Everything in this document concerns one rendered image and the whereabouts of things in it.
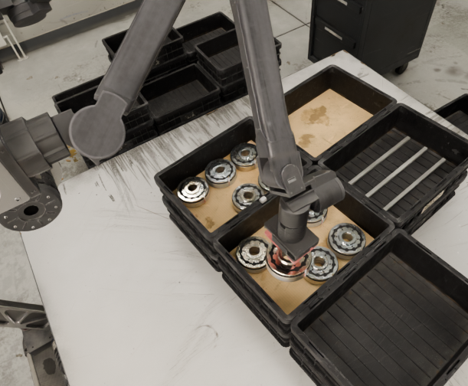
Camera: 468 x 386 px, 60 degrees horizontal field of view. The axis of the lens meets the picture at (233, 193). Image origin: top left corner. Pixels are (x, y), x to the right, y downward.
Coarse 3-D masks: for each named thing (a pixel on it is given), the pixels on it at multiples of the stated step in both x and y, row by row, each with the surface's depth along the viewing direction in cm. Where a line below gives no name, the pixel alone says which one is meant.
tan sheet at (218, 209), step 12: (228, 156) 139; (240, 180) 132; (252, 180) 132; (216, 192) 130; (228, 192) 129; (204, 204) 127; (216, 204) 127; (228, 204) 127; (204, 216) 125; (216, 216) 124; (228, 216) 124; (216, 228) 122
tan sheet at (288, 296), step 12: (336, 216) 121; (264, 228) 120; (312, 228) 119; (324, 228) 118; (360, 228) 118; (324, 240) 116; (348, 240) 115; (252, 276) 111; (264, 276) 111; (264, 288) 109; (276, 288) 109; (288, 288) 108; (300, 288) 108; (312, 288) 108; (276, 300) 106; (288, 300) 106; (300, 300) 106; (288, 312) 104
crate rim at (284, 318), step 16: (352, 192) 113; (256, 208) 113; (368, 208) 110; (224, 256) 105; (240, 272) 101; (336, 272) 99; (256, 288) 98; (320, 288) 97; (272, 304) 96; (304, 304) 96; (288, 320) 93
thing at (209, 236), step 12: (252, 120) 134; (228, 132) 132; (204, 144) 130; (300, 156) 123; (168, 168) 124; (156, 180) 122; (168, 192) 119; (180, 204) 116; (252, 204) 114; (240, 216) 112; (204, 228) 110
